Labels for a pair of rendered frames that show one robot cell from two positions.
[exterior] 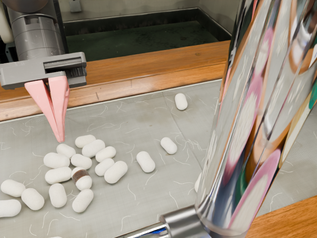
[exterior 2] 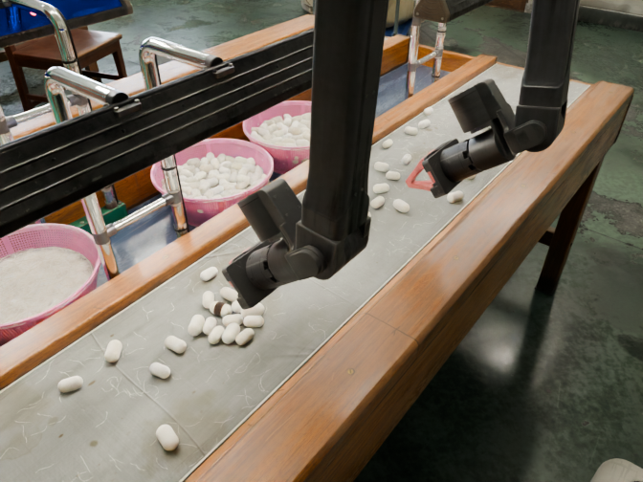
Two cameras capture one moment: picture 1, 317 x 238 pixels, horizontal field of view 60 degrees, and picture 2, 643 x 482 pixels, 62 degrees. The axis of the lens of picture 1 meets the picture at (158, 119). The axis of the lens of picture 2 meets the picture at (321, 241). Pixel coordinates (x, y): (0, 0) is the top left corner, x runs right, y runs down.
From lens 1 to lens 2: 0.88 m
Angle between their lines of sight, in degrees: 95
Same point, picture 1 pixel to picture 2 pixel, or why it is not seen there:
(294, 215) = (31, 347)
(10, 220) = not seen: hidden behind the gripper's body
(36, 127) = (309, 333)
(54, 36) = (256, 260)
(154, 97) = (212, 437)
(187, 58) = not seen: outside the picture
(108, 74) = (288, 415)
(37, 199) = not seen: hidden behind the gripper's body
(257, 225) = (64, 328)
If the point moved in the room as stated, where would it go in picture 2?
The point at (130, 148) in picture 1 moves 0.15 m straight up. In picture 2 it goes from (201, 358) to (185, 282)
